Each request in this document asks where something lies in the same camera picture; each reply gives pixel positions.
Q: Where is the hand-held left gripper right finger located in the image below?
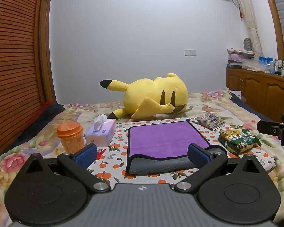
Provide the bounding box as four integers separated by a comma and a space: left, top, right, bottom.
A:
174, 144, 268, 193

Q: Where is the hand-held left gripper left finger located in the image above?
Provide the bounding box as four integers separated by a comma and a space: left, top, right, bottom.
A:
18, 144, 110, 193

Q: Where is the purple and grey towel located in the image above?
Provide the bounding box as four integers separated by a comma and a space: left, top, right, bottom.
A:
126, 118, 227, 176

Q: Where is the orange lidded cup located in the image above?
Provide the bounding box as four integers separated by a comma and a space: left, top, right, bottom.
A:
56, 120, 85, 154

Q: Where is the white tissue box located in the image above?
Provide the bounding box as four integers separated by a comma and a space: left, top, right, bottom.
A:
84, 114, 116, 148

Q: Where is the green noodle packet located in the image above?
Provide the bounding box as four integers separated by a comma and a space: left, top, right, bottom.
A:
218, 125, 262, 156

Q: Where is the wooden cabinet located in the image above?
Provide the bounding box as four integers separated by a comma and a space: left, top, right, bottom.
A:
225, 67, 284, 121

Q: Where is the orange fruit print cloth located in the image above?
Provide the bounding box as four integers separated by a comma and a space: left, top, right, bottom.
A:
85, 117, 276, 191

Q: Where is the purple snack packet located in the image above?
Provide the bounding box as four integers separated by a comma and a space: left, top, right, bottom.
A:
194, 113, 226, 131

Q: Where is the white paper box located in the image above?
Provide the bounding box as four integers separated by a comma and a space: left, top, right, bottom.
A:
227, 89, 242, 99

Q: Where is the blue carton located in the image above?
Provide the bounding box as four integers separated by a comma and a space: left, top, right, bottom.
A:
259, 56, 274, 69

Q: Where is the clear plastic box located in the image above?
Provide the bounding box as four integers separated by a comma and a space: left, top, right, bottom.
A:
241, 59, 264, 72

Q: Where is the stack of boxes and papers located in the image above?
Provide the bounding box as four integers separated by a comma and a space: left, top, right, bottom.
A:
227, 47, 255, 70

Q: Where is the yellow plush toy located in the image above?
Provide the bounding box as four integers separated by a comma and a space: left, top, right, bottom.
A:
99, 73, 188, 120

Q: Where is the grey hand fan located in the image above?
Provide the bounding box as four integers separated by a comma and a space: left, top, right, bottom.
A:
243, 37, 254, 52

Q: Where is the wooden door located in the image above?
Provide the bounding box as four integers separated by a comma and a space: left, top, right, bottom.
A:
39, 0, 58, 104

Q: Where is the beige patterned curtain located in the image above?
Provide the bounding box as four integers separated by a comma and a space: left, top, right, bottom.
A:
228, 0, 264, 58

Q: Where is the slatted wooden wardrobe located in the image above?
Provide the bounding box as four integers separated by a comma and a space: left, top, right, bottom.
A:
0, 0, 46, 162

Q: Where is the wooden window frame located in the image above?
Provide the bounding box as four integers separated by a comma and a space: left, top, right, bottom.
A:
260, 0, 284, 61

